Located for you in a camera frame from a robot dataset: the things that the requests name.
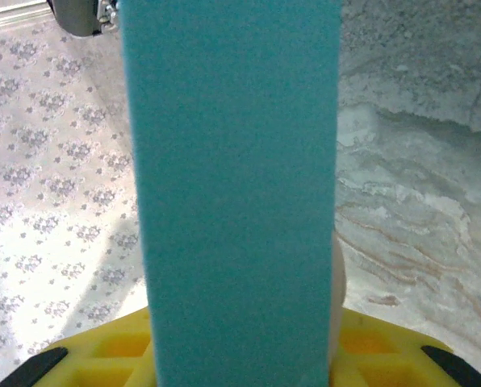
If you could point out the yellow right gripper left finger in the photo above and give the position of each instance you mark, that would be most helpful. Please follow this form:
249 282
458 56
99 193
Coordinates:
103 354

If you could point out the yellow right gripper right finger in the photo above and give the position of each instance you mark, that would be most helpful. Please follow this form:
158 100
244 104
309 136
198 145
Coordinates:
386 359

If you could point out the blue and white paper box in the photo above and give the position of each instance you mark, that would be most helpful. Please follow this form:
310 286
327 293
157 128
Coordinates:
232 181

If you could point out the black hard case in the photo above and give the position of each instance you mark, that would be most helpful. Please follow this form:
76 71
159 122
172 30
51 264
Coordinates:
79 16

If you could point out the shiny wall base strip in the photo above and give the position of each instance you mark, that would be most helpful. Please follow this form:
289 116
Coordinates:
14 12

